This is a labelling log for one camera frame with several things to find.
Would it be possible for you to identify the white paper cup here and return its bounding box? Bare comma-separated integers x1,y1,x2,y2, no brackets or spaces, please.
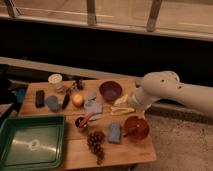
48,74,63,92

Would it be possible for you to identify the blue round sponge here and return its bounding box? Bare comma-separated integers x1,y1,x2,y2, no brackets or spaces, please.
45,96,60,111

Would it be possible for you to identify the blue sponge block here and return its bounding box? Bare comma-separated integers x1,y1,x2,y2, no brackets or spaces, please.
108,123,121,144

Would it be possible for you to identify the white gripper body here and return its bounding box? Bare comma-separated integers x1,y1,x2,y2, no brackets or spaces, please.
128,89,146,111

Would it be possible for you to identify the black handled tool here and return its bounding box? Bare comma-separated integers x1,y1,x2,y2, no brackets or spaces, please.
62,85,76,110

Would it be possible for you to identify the blue folded cloth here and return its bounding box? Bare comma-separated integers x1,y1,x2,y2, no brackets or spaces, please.
84,92,102,121

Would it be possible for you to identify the dark grape bunch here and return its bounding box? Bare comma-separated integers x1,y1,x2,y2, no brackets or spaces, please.
87,131,105,165

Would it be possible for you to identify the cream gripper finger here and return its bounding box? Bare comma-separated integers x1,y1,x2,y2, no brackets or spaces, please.
111,107,135,116
114,94,128,106

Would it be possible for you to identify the red spoon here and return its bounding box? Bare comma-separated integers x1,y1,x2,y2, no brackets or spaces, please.
79,112,96,128

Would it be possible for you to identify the purple bowl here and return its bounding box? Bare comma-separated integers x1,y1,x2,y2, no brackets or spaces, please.
99,81,122,101

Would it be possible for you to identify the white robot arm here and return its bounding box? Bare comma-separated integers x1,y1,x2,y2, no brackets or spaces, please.
114,71,213,117

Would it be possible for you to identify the green plastic tray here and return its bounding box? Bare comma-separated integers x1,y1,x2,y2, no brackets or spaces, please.
0,115,65,171

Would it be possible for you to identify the red bowl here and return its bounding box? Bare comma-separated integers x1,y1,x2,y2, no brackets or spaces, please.
123,116,149,142

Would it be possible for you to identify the small dark toy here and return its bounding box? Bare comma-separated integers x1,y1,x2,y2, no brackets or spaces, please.
76,79,83,90

